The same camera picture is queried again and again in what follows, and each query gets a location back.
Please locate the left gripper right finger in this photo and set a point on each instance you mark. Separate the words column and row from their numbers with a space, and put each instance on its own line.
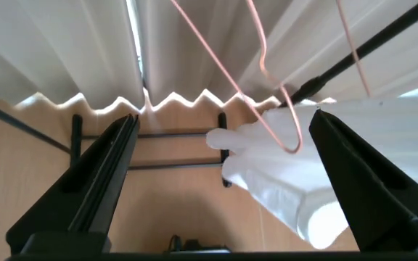
column 383, row 210

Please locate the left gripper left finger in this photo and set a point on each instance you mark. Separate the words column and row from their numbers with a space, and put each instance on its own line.
column 78, row 217

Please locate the white printed sleeveless top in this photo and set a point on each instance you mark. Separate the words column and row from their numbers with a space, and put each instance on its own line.
column 278, row 181

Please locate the pink clothes hanger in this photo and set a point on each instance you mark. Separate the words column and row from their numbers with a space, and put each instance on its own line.
column 227, row 72
column 352, row 50

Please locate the black clothes rack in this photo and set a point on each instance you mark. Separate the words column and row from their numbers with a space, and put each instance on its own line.
column 376, row 40

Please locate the beige curtain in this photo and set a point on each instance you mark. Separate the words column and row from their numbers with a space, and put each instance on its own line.
column 67, row 43

